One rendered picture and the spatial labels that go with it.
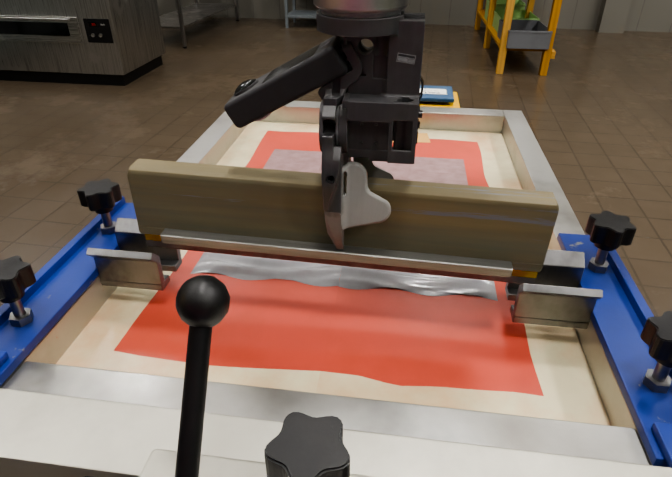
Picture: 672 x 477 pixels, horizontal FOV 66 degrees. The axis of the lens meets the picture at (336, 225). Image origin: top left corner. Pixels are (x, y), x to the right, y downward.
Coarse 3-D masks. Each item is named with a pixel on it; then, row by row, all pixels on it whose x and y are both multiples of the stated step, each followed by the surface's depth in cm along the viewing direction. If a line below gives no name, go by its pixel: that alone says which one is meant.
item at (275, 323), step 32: (256, 160) 90; (288, 160) 90; (320, 160) 90; (352, 160) 90; (192, 256) 65; (256, 288) 60; (288, 288) 60; (320, 288) 60; (160, 320) 55; (224, 320) 55; (256, 320) 55; (288, 320) 55; (320, 320) 55; (128, 352) 51; (160, 352) 51; (224, 352) 51; (256, 352) 51; (288, 352) 51; (320, 352) 51
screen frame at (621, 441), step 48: (528, 144) 87; (96, 288) 55; (48, 336) 48; (48, 384) 43; (96, 384) 43; (144, 384) 43; (384, 432) 39; (432, 432) 39; (480, 432) 39; (528, 432) 39; (576, 432) 39; (624, 432) 39
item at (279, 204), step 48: (144, 192) 51; (192, 192) 50; (240, 192) 49; (288, 192) 49; (384, 192) 47; (432, 192) 47; (480, 192) 47; (528, 192) 47; (384, 240) 50; (432, 240) 49; (480, 240) 48; (528, 240) 48
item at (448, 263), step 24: (168, 240) 52; (192, 240) 51; (216, 240) 51; (240, 240) 51; (264, 240) 51; (288, 240) 51; (384, 264) 50; (408, 264) 49; (432, 264) 49; (456, 264) 49; (480, 264) 49; (504, 264) 49
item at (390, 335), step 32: (416, 160) 90; (448, 160) 90; (480, 160) 90; (384, 288) 60; (352, 320) 55; (384, 320) 55; (416, 320) 55; (448, 320) 55; (480, 320) 55; (352, 352) 51; (384, 352) 51; (416, 352) 51; (448, 352) 51; (480, 352) 51; (512, 352) 51; (416, 384) 47; (448, 384) 47; (480, 384) 47; (512, 384) 47
